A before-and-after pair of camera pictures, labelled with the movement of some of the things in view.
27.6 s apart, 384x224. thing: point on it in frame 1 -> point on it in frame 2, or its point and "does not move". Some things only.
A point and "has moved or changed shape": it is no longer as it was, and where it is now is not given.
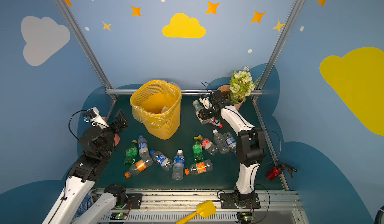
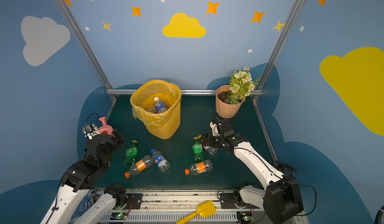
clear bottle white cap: [220, 142] has moved or changed shape
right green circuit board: [245, 217] does not move
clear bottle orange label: [141, 165] does not move
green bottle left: [131, 153] does not move
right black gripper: [207, 113] -> [212, 141]
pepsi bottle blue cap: [161, 159] does not move
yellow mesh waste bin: [156, 104] does not move
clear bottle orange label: [200, 168] does not move
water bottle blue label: [178, 163] -> [160, 106]
